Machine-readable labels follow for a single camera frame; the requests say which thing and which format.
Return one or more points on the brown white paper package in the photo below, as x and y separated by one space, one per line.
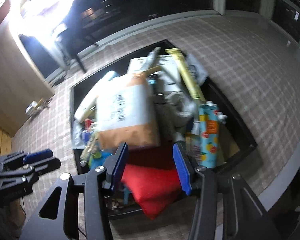
125 113

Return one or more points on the yellow gold long packet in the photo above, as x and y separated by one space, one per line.
193 88

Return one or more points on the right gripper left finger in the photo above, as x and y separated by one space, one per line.
56 216

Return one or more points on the red cloth pouch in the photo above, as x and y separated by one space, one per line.
151 176

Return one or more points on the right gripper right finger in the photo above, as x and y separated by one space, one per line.
244 216

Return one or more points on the white tissue pack with icons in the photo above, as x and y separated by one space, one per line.
32 108

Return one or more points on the tan keychain with metal rings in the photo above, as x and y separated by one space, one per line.
43 104

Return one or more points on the grey rolled cloth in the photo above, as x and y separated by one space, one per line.
175 115

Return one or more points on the cardboard box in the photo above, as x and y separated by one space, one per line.
21 83

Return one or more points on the white paper box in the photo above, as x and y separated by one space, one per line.
164 83

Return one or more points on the white cream tube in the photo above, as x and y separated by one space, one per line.
89 101

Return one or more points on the black desk leg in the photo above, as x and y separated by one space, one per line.
74 41

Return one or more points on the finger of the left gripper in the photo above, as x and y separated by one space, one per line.
45 166
38 156

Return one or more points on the light blue patterned spray can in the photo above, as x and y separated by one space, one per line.
209 120

